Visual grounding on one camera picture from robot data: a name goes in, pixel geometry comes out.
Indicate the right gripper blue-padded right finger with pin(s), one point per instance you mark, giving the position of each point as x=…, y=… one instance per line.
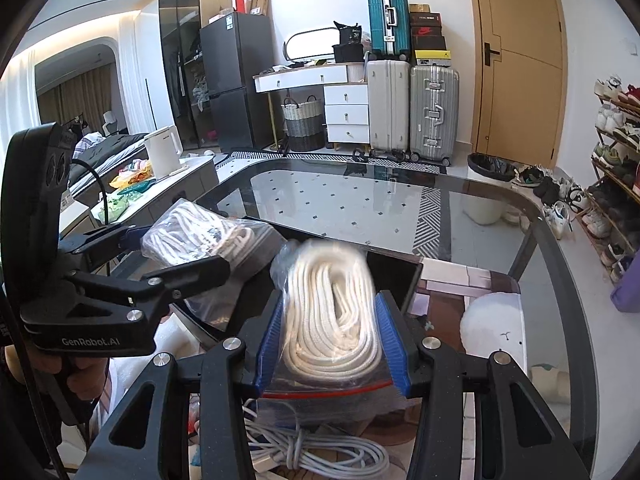
x=516, y=434

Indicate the white trash bin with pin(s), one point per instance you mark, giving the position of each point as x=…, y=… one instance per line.
x=487, y=173

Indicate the person's left hand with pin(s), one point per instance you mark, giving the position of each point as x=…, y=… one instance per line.
x=86, y=379

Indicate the teal suitcase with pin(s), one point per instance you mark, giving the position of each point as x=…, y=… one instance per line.
x=390, y=29

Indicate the white suitcase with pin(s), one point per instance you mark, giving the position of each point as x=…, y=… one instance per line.
x=388, y=100

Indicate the oval mirror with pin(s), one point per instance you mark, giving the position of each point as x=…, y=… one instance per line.
x=309, y=45

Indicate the white drawer desk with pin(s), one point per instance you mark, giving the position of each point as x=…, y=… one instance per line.
x=345, y=96

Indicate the white electric kettle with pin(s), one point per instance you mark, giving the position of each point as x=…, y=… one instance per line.
x=164, y=148

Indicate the black cardboard box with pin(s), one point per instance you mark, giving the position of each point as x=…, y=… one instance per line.
x=328, y=287

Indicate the wooden shoe rack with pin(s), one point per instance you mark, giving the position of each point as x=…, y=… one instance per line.
x=613, y=219

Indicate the silver suitcase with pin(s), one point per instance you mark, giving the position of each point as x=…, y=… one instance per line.
x=434, y=105

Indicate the black wardrobe cabinet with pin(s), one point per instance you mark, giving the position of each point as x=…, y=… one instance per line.
x=181, y=22

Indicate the black bag on desk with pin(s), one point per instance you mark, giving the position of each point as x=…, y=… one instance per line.
x=349, y=48

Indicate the woven laundry basket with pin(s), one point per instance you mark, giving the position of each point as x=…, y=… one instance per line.
x=304, y=124

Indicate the black refrigerator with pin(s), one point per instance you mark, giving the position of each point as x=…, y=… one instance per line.
x=236, y=48

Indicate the purple paper bag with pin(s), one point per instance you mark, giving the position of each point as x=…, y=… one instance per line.
x=626, y=293

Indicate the wooden door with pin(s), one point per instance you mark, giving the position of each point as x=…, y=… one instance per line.
x=520, y=79

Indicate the stacked shoe boxes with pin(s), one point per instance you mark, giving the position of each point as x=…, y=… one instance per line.
x=428, y=43

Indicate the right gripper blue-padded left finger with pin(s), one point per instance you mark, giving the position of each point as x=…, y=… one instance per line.
x=146, y=437

